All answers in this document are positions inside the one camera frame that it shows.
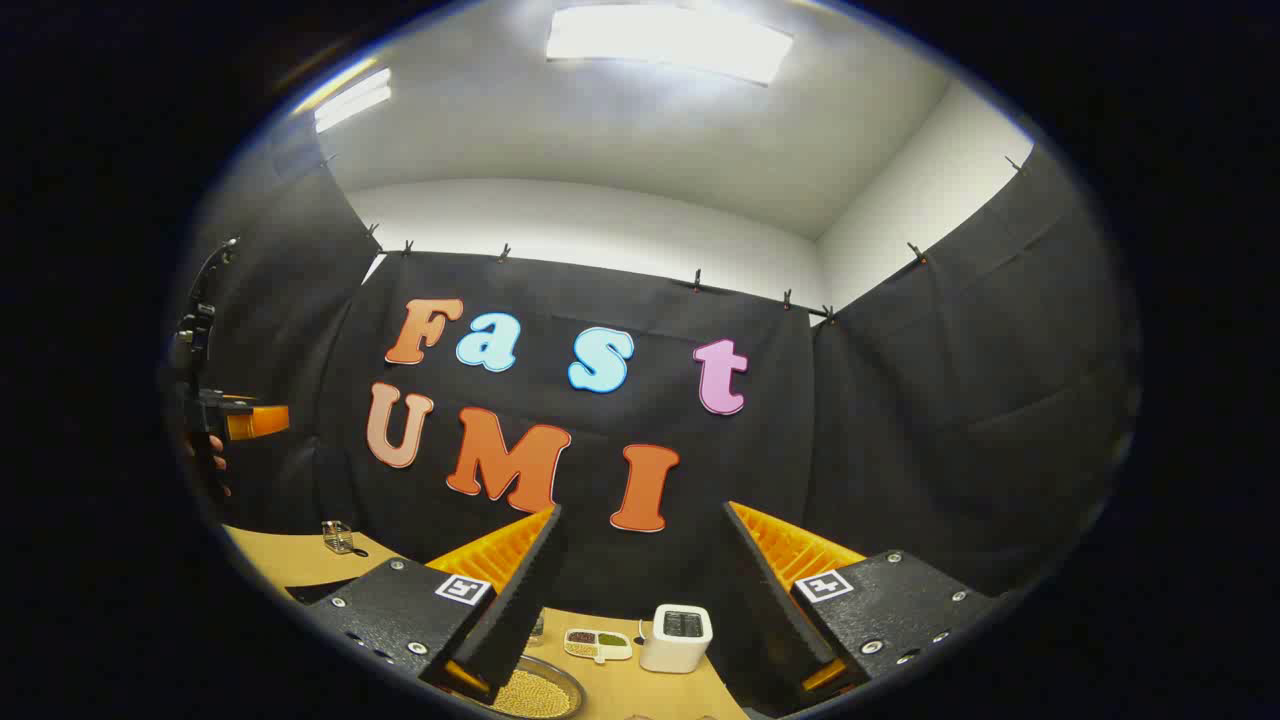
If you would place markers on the row of cloth clips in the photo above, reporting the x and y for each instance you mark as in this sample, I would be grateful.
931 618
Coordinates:
698 280

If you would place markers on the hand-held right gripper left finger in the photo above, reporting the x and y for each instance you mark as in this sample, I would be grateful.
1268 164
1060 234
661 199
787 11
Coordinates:
515 610

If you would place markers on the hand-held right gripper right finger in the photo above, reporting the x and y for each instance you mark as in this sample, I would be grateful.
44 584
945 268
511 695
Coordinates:
775 610

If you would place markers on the small ceiling light panel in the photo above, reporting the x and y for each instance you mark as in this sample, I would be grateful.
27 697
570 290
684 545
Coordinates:
352 100

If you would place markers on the white divided dish with beans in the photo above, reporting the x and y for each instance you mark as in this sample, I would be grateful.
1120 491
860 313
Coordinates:
598 645

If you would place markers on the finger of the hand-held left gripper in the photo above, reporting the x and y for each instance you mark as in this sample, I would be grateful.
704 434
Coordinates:
258 421

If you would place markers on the large ceiling light panel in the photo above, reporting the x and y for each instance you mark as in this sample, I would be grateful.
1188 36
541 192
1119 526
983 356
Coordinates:
668 42

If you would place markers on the pile of soybeans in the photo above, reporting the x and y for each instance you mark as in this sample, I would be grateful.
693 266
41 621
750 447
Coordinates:
532 695

